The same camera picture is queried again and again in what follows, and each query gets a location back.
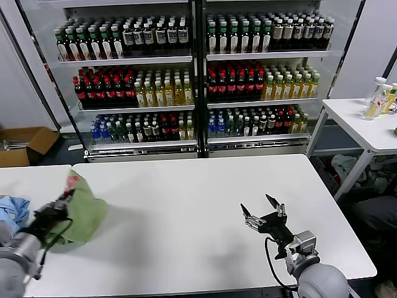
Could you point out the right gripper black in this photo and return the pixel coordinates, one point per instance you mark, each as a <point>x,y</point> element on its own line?
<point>276,226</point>

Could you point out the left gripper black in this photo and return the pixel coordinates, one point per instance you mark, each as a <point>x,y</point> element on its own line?
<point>51,215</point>

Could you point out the light green t-shirt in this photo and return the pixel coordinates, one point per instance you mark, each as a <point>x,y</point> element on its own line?
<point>85,214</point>

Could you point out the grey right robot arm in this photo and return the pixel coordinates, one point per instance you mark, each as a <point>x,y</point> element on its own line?
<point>322,279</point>

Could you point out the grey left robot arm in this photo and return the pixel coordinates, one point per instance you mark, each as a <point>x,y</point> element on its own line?
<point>12,267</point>

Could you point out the mixed clothes pile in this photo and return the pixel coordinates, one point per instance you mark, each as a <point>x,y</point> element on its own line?
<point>383,174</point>

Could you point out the white paper scrap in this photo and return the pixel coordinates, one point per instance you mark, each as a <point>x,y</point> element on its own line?
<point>75,147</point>

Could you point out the light blue crumpled cloth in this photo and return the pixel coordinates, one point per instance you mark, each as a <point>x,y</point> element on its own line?
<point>12,211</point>

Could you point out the open cardboard box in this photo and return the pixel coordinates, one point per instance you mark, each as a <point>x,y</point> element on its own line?
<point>37,144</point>

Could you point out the silver metal rods bundle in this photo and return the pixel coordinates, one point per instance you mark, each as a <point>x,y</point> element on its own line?
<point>9,146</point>

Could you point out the grey crumpled cloth pile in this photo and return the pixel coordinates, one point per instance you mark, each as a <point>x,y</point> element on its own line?
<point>347,169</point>

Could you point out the red cap cola bottle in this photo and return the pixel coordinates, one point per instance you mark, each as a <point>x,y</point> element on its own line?
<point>80,94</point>
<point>251,87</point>
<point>222,88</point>
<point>120,93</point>
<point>260,87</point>
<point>100,94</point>
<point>90,94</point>
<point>241,88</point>
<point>231,88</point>
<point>212,88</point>
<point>110,93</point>
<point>130,92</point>

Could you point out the bystander dark trousers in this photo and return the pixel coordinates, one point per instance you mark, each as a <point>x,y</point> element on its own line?
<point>376,217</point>

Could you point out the yellow juice bottle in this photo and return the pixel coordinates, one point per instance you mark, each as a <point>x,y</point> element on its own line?
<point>140,97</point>
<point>287,90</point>
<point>296,89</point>
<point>160,97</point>
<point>268,91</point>
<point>150,97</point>
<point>188,94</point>
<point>278,91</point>
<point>305,89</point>
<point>179,95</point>
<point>314,88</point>
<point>169,96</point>

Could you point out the white side table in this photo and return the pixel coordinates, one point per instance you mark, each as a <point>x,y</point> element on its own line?
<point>350,121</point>

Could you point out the white shoe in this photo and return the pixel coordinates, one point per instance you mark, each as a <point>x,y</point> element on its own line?
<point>386,290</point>

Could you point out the red label yellow liquid bottle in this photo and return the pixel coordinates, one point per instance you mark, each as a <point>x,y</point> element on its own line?
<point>372,111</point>

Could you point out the green cap tea bottle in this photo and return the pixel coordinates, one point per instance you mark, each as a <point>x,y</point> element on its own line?
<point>106,45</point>
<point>73,46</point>
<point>62,46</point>
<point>245,38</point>
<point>234,38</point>
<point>212,38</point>
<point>84,46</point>
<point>117,44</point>
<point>266,38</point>
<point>256,38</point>
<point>223,38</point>
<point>95,45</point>

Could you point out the metal beverage display shelf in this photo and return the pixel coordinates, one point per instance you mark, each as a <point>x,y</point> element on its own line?
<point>266,55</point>
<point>130,59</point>

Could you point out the green cap yellow bottle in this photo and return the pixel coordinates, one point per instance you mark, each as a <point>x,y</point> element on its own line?
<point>390,104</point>

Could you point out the clear bottle white cap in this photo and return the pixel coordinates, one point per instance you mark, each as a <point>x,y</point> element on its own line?
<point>376,90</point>

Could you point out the blue label dark bottle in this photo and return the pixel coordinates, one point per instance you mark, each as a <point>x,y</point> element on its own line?
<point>183,35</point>
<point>127,38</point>
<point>172,36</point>
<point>149,37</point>
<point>308,31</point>
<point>319,30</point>
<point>160,36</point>
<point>298,32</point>
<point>329,29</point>
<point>138,38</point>

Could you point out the beige label dark bottle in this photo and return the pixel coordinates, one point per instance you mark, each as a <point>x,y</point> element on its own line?
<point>277,32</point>
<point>288,32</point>

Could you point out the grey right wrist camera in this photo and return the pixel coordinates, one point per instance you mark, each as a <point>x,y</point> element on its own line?
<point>305,243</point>

